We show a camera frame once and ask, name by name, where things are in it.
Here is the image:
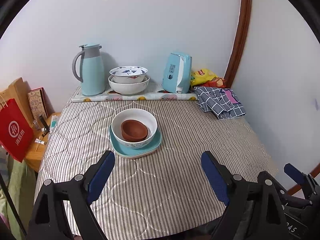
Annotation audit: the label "small black tool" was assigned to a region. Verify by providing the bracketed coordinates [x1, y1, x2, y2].
[39, 115, 50, 137]

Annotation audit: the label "red paper bag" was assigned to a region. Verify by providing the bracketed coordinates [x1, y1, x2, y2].
[0, 98, 34, 163]

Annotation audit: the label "light green cloth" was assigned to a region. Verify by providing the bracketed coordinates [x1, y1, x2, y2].
[0, 152, 38, 238]

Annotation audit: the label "pink plate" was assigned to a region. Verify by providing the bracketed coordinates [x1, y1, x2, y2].
[117, 152, 152, 159]

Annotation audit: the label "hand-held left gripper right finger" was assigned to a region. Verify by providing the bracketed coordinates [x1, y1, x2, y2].
[201, 151, 288, 240]

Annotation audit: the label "brown wooden baseboard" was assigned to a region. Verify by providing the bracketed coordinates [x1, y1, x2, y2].
[285, 180, 307, 196]

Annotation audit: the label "striped quilted tablecloth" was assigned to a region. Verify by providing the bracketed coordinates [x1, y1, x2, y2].
[34, 85, 279, 237]

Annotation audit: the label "blue patterned white bowl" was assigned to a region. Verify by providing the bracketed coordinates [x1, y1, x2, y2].
[109, 66, 148, 83]

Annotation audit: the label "small brown clay bowl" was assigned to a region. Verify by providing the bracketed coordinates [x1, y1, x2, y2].
[121, 119, 148, 142]
[135, 120, 152, 141]

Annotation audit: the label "white bowl with grey pattern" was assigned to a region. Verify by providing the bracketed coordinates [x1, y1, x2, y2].
[111, 108, 158, 150]

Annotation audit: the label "blue plate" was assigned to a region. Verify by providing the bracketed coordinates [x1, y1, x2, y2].
[109, 125, 162, 157]

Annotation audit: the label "wooden side table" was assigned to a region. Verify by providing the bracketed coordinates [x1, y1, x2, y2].
[25, 112, 62, 173]

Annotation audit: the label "red snack bag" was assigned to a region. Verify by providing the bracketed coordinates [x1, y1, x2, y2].
[205, 77, 227, 88]

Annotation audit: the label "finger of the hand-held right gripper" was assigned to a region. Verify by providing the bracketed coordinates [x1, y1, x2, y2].
[284, 163, 320, 207]

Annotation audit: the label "large white bowl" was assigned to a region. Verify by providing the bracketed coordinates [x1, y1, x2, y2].
[108, 75, 150, 95]

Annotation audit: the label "fruit print rolled mat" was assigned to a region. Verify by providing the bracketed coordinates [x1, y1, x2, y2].
[71, 90, 198, 103]

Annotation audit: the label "light blue thermos jug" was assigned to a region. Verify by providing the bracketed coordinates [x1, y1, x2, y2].
[72, 44, 107, 96]

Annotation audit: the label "yellow chip bag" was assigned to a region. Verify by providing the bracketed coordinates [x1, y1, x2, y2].
[190, 69, 218, 87]

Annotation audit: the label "thin black pole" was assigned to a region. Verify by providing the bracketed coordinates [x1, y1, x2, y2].
[0, 172, 27, 237]

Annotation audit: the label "green plate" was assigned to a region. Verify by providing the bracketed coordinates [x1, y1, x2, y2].
[114, 144, 161, 158]

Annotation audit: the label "patterned gift box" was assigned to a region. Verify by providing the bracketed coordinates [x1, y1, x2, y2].
[27, 87, 48, 120]

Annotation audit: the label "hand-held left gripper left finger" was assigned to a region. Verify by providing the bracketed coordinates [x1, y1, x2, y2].
[26, 150, 116, 240]

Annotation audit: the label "brown wooden door trim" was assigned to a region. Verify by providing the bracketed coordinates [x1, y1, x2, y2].
[223, 0, 252, 88]

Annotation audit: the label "light blue electric kettle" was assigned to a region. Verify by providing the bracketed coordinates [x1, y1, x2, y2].
[162, 52, 192, 94]

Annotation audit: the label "brown cardboard boxes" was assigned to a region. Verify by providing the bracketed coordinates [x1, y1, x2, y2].
[0, 77, 34, 128]

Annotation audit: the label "grey checked cloth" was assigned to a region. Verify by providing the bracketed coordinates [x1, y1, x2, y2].
[194, 86, 247, 120]

